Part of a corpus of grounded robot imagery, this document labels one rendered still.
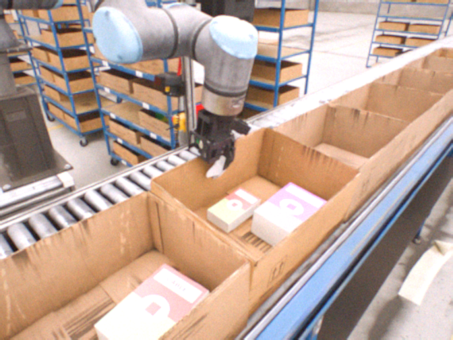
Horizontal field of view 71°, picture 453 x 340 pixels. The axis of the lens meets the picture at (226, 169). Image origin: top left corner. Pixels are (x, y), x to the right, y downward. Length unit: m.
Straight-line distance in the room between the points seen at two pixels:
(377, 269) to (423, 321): 0.81
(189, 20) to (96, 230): 0.44
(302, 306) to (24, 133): 1.15
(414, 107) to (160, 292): 1.27
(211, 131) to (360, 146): 0.68
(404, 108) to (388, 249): 0.62
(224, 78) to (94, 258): 0.44
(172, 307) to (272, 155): 0.52
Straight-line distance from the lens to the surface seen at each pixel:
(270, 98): 2.73
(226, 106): 0.65
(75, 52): 3.73
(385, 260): 1.24
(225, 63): 0.61
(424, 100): 1.55
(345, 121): 1.23
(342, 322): 1.03
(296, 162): 0.89
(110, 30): 0.60
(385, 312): 1.93
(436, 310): 2.05
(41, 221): 1.23
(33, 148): 1.45
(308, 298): 0.68
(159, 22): 0.63
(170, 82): 1.43
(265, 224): 0.75
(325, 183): 0.87
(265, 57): 2.54
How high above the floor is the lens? 1.43
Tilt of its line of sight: 31 degrees down
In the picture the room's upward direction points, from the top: straight up
